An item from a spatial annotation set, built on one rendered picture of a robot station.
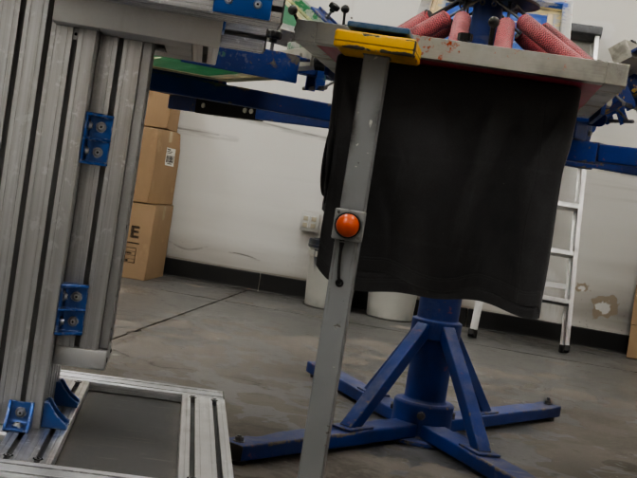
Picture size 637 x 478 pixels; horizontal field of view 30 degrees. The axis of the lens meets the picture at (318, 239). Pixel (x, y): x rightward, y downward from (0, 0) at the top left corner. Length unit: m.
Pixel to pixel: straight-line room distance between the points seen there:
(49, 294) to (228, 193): 4.99
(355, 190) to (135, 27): 0.44
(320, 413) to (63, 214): 0.54
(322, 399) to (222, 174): 5.11
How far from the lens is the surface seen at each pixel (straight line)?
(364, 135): 1.91
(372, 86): 1.92
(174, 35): 1.96
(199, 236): 7.03
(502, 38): 3.30
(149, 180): 6.60
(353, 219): 1.88
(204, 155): 7.02
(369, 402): 3.32
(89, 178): 2.07
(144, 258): 6.62
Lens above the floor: 0.72
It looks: 3 degrees down
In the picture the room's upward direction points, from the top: 9 degrees clockwise
